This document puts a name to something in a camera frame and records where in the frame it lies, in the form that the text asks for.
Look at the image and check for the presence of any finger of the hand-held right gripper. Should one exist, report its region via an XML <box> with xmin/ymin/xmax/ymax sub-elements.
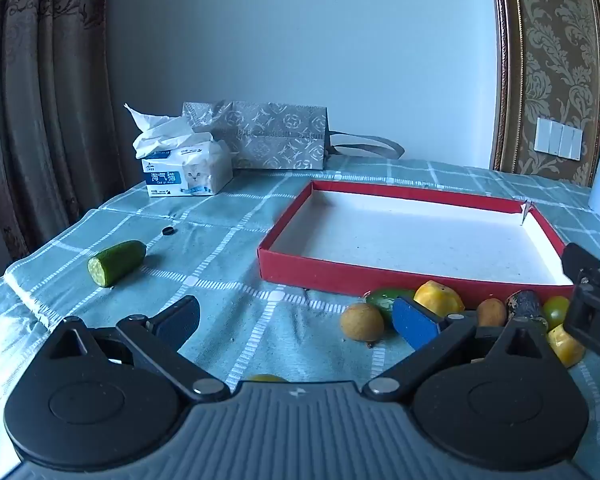
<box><xmin>561</xmin><ymin>242</ymin><xmax>600</xmax><ymax>288</ymax></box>

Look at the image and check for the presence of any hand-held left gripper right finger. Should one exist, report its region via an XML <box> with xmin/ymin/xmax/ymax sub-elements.
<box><xmin>362</xmin><ymin>296</ymin><xmax>556</xmax><ymax>403</ymax></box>

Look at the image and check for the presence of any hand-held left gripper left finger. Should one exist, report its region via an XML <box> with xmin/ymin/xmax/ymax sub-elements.
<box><xmin>47</xmin><ymin>295</ymin><xmax>231</xmax><ymax>403</ymax></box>

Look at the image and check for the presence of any short cucumber piece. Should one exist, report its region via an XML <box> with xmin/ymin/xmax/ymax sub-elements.
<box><xmin>365</xmin><ymin>287</ymin><xmax>416</xmax><ymax>331</ymax></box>

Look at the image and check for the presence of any green tomato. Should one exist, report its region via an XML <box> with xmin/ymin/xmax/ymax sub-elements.
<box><xmin>542</xmin><ymin>296</ymin><xmax>573</xmax><ymax>331</ymax></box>

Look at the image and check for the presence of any brown longan with twig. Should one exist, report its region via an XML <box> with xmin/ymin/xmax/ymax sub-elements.
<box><xmin>340</xmin><ymin>302</ymin><xmax>385</xmax><ymax>348</ymax></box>

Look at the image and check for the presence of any dark banana piece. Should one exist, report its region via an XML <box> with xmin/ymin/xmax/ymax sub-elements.
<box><xmin>505</xmin><ymin>290</ymin><xmax>548</xmax><ymax>333</ymax></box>

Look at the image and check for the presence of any small brown longan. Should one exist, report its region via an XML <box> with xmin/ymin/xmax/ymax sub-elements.
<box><xmin>476</xmin><ymin>298</ymin><xmax>507</xmax><ymax>327</ymax></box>

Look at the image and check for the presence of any long cucumber piece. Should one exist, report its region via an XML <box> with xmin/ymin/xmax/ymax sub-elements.
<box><xmin>87</xmin><ymin>240</ymin><xmax>147</xmax><ymax>288</ymax></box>

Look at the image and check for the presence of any red cardboard box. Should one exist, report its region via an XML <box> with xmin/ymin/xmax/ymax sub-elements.
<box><xmin>258</xmin><ymin>180</ymin><xmax>576</xmax><ymax>311</ymax></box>

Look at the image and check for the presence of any green checked tablecloth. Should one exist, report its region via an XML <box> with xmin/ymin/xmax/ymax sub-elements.
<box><xmin>0</xmin><ymin>155</ymin><xmax>600</xmax><ymax>480</ymax></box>

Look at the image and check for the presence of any white tissue pack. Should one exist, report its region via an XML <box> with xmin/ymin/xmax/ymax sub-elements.
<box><xmin>124</xmin><ymin>103</ymin><xmax>234</xmax><ymax>198</ymax></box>

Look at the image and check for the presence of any grey patterned gift bag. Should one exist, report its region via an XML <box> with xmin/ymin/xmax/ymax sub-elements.
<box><xmin>181</xmin><ymin>101</ymin><xmax>406</xmax><ymax>171</ymax></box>

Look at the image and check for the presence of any brown patterned curtain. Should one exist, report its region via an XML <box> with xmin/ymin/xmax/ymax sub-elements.
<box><xmin>0</xmin><ymin>0</ymin><xmax>131</xmax><ymax>291</ymax></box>

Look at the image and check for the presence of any white wall switch panel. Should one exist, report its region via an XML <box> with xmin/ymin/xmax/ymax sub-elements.
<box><xmin>533</xmin><ymin>116</ymin><xmax>582</xmax><ymax>161</ymax></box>

